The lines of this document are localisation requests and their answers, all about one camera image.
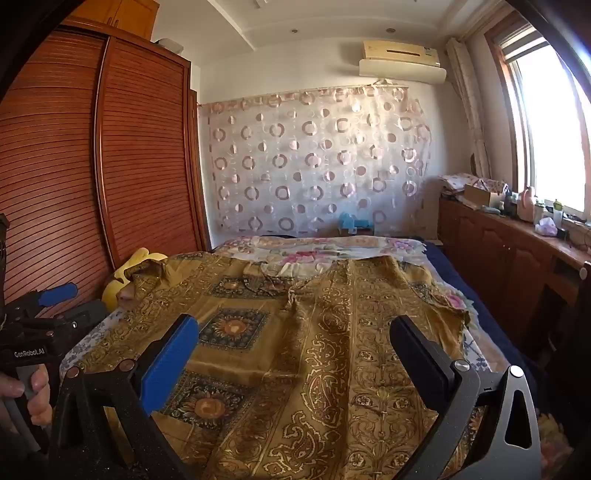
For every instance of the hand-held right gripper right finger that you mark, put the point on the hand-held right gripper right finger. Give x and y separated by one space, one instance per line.
415 355

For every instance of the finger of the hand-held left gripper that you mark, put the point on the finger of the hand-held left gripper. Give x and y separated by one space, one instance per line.
57 294
85 316

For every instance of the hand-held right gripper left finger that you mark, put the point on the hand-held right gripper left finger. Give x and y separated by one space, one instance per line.
168 364

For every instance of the gold patterned garment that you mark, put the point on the gold patterned garment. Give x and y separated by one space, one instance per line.
295 350

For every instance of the person's left hand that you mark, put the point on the person's left hand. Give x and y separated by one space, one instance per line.
39 392

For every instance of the blue floral bed sheet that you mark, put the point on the blue floral bed sheet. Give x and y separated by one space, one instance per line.
76 355

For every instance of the yellow cloth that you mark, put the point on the yellow cloth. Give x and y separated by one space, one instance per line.
113 281

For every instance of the navy mattress cover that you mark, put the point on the navy mattress cover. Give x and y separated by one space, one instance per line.
461 281

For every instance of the low wooden cabinet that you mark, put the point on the low wooden cabinet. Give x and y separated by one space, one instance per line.
498 258

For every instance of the blue tissue pack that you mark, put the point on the blue tissue pack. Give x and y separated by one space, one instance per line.
353 224

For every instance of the wooden slatted wardrobe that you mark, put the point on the wooden slatted wardrobe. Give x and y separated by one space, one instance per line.
138 161

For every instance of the cardboard box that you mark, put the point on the cardboard box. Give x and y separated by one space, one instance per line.
478 197

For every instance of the stack of folded cloths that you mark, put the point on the stack of folded cloths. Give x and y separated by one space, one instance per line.
455 182

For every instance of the pink bottle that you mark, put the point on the pink bottle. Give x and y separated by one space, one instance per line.
525 205

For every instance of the floral cloth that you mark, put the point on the floral cloth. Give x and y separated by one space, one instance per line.
491 185

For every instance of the white bottle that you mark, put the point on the white bottle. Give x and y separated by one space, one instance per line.
539 212

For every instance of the green capped bottle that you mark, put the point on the green capped bottle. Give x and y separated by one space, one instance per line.
557 214

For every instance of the circle patterned sheer curtain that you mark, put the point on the circle patterned sheer curtain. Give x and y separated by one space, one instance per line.
300 161

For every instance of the patterned window curtain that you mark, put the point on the patterned window curtain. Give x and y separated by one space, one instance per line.
468 106

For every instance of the wooden framed window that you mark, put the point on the wooden framed window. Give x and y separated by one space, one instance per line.
549 138

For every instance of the white box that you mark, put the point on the white box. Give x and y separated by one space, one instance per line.
170 46

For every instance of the wooden overhead cupboard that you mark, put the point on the wooden overhead cupboard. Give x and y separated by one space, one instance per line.
115 18

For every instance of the cream air conditioner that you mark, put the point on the cream air conditioner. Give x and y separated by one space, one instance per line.
399 50

